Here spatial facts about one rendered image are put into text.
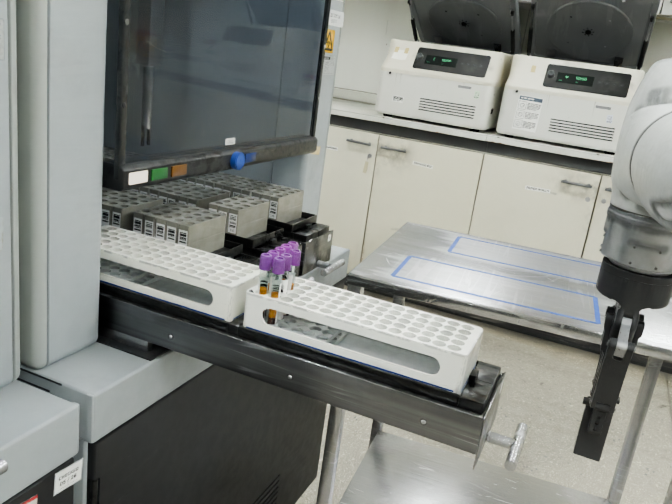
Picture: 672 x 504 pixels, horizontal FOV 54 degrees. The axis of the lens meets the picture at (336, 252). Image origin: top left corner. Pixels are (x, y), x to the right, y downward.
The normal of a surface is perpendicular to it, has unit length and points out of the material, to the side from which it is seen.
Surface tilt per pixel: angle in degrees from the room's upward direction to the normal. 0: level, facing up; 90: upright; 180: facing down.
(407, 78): 90
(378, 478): 0
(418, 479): 0
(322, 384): 90
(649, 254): 90
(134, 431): 90
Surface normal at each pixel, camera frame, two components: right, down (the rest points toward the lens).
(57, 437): 0.91, 0.23
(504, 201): -0.43, 0.21
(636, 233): -0.68, 0.13
